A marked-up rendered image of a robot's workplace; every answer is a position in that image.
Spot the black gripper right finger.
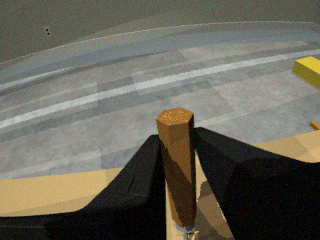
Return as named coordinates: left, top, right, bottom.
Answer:
left=195, top=127, right=320, bottom=240

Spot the tan wooden floor panel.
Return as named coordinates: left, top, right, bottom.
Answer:
left=0, top=131, right=320, bottom=240

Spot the yellow rectangular block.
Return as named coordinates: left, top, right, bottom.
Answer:
left=292, top=56, right=320, bottom=89

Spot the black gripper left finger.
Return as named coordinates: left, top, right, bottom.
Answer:
left=0, top=135, right=167, bottom=240

